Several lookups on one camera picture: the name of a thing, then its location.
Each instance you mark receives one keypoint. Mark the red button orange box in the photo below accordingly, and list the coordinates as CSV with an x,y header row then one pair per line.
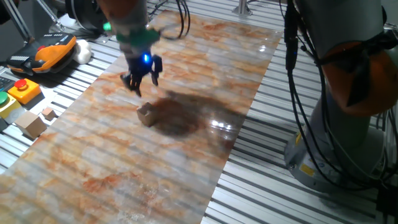
x,y
25,91

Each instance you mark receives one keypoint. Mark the tiny wooden cube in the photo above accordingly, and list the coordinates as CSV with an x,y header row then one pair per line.
x,y
49,113

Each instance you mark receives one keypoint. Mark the orange black teach pendant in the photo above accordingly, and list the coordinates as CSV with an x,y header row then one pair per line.
x,y
46,53

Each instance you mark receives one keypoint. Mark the green button yellow box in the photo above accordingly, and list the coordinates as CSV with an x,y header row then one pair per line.
x,y
9,105

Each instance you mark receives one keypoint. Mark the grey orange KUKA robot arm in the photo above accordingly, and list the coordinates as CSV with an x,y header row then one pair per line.
x,y
357,81

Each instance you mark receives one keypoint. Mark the silver post foot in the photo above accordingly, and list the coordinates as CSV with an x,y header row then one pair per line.
x,y
242,9

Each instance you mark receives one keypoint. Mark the white crumpled lump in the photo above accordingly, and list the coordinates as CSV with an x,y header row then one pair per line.
x,y
82,51

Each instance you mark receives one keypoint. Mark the black computer keyboard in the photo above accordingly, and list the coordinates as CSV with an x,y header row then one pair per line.
x,y
6,84

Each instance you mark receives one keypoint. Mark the large wooden cube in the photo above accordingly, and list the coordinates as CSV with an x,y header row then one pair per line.
x,y
31,124

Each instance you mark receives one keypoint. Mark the grey base plate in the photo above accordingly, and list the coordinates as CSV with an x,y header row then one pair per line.
x,y
93,35

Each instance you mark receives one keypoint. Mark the small wooden cube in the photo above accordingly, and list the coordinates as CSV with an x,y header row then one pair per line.
x,y
148,113

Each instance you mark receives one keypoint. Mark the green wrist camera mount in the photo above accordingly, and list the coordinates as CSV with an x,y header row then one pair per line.
x,y
143,36

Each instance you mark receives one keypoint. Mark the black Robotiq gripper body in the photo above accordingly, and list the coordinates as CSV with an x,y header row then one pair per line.
x,y
140,63

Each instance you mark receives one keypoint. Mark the orange marble pattern mat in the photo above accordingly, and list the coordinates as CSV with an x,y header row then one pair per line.
x,y
140,140

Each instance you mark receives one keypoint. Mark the thick grey metal strut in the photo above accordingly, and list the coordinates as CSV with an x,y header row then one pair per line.
x,y
18,20

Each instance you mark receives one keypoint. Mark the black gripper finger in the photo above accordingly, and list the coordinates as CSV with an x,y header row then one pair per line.
x,y
155,77
132,84

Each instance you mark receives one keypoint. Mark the thin grey metal strut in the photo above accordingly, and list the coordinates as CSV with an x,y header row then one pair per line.
x,y
49,14

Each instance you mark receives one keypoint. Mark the black round spool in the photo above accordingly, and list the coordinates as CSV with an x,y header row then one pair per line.
x,y
84,14

